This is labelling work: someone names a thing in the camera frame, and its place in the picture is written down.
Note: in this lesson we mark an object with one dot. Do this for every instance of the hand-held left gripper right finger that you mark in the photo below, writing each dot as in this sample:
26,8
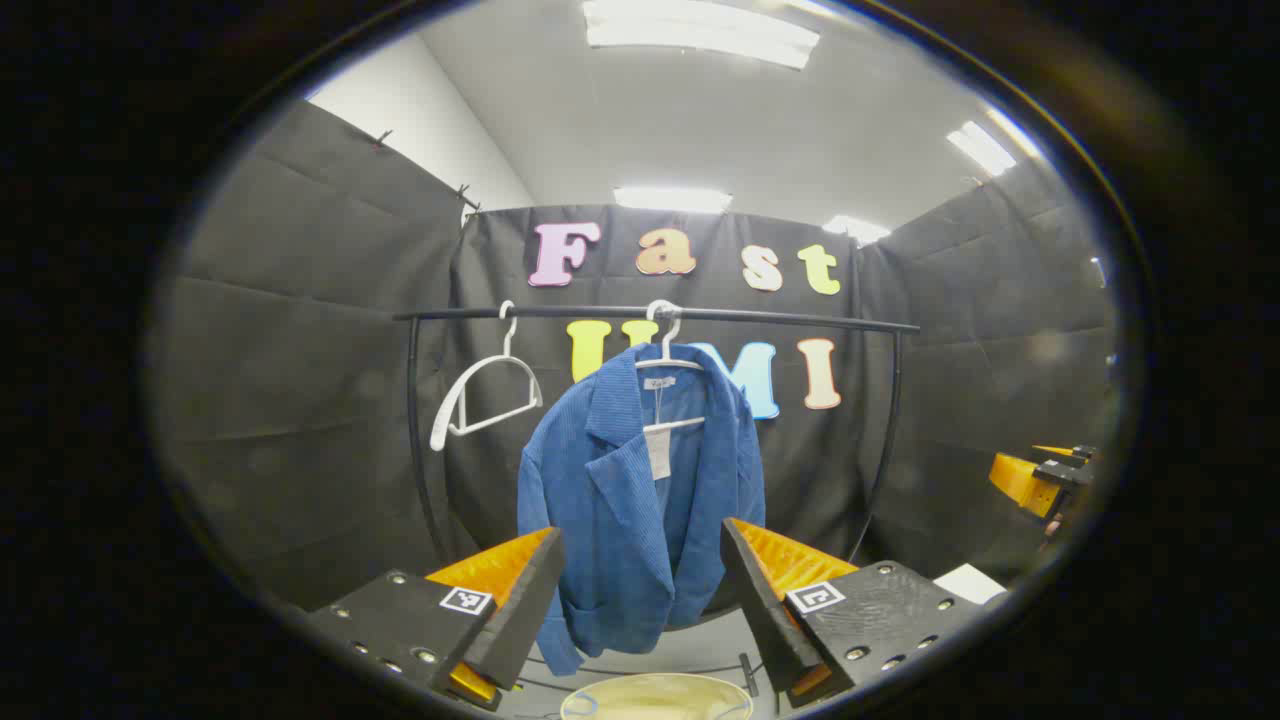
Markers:
760,610

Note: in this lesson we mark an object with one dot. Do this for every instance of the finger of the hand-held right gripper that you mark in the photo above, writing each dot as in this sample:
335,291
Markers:
1020,482
1065,452

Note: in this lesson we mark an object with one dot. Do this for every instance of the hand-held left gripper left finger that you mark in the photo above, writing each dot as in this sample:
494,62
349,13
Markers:
525,610

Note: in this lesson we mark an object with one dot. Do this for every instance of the beige laundry hamper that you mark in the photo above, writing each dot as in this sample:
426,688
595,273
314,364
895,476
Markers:
655,700

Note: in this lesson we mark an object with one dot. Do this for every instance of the white plastic clothes hanger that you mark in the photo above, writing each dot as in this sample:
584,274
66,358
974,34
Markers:
440,420
666,342

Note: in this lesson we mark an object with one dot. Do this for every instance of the black metal clothes rack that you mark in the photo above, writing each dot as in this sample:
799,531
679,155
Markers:
780,318

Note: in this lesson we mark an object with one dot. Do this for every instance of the white floor sheet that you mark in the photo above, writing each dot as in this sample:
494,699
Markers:
970,583

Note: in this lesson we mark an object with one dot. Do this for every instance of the ceiling light panel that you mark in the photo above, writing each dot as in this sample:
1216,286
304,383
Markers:
855,230
982,148
670,199
700,30

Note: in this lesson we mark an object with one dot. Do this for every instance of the black backdrop cloth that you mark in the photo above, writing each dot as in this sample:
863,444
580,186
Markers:
300,350

